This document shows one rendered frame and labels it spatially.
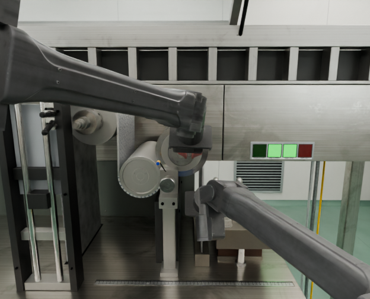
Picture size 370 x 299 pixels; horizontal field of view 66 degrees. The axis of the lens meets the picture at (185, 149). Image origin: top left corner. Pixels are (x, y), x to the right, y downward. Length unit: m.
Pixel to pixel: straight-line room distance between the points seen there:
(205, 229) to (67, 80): 0.47
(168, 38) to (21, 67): 0.89
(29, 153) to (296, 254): 0.63
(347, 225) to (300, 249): 1.14
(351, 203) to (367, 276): 1.15
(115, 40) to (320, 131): 0.86
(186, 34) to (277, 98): 0.42
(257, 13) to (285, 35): 2.45
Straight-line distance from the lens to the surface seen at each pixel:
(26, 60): 0.28
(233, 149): 1.14
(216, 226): 0.66
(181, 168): 0.80
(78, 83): 0.31
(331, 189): 4.07
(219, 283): 0.86
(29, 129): 0.79
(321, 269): 0.46
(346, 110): 1.27
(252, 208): 0.54
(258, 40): 1.16
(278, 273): 0.93
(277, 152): 1.18
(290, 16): 3.72
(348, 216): 1.59
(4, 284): 0.98
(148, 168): 0.82
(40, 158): 0.79
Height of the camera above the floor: 1.41
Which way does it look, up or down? 11 degrees down
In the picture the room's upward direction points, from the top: straight up
